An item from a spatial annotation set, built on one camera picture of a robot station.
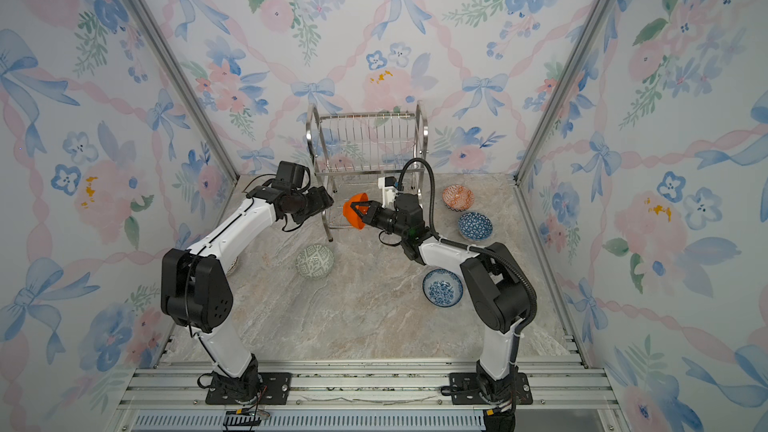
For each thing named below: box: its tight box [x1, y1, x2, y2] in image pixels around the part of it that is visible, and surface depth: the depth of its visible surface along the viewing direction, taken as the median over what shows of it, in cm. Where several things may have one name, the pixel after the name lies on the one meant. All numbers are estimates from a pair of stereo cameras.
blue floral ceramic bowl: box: [422, 268, 464, 308], surface depth 91 cm
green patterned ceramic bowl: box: [295, 244, 335, 280], surface depth 97 cm
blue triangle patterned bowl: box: [458, 211, 494, 241], surface depth 105 cm
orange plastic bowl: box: [343, 192, 370, 230], surface depth 86 cm
